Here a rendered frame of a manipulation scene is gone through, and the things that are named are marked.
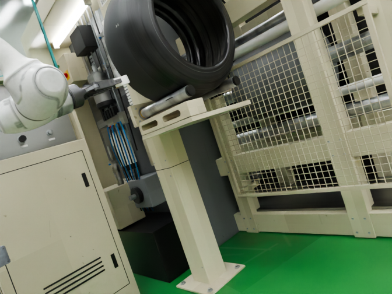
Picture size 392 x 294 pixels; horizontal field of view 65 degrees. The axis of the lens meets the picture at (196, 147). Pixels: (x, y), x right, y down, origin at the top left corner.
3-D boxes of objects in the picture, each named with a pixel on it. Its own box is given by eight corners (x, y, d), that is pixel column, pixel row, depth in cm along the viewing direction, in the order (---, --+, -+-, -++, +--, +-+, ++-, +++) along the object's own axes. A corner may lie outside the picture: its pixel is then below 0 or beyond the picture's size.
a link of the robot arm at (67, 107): (38, 94, 96) (56, 89, 100) (52, 121, 97) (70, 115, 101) (46, 85, 89) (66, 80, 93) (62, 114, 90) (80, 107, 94)
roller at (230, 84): (191, 107, 161) (185, 107, 158) (190, 98, 162) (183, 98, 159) (241, 85, 135) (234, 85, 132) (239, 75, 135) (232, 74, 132)
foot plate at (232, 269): (176, 287, 162) (175, 283, 162) (210, 261, 179) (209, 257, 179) (210, 297, 142) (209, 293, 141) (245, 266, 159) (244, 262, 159)
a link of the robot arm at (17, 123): (53, 125, 98) (66, 113, 88) (2, 144, 88) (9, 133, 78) (37, 93, 96) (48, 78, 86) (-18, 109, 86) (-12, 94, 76)
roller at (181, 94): (149, 118, 143) (140, 118, 140) (147, 108, 143) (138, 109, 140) (196, 95, 117) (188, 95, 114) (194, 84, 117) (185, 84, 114)
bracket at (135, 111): (133, 128, 140) (126, 107, 139) (195, 111, 166) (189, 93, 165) (137, 126, 137) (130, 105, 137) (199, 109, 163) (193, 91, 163)
